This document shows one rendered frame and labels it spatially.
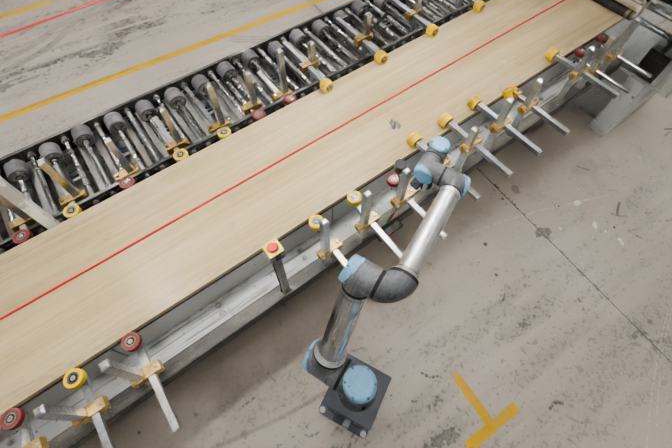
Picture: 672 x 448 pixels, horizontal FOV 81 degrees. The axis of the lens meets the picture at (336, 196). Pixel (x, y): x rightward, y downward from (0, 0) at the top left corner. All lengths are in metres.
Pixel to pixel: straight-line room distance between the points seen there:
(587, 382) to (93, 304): 2.86
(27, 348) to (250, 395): 1.23
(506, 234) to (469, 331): 0.82
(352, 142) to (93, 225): 1.45
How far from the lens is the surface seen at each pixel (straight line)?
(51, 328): 2.27
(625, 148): 4.30
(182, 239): 2.16
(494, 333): 2.99
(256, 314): 2.14
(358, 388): 1.88
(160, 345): 2.32
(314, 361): 1.89
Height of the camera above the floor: 2.73
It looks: 59 degrees down
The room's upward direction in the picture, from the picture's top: straight up
